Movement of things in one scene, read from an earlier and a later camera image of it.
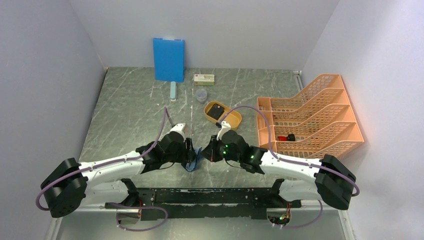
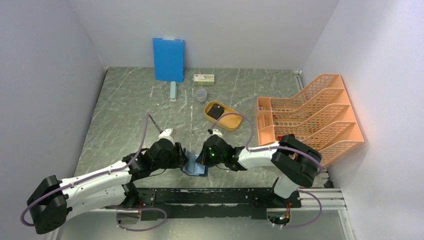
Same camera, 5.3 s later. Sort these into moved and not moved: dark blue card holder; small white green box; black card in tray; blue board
Moved: dark blue card holder
Not moved: small white green box; black card in tray; blue board
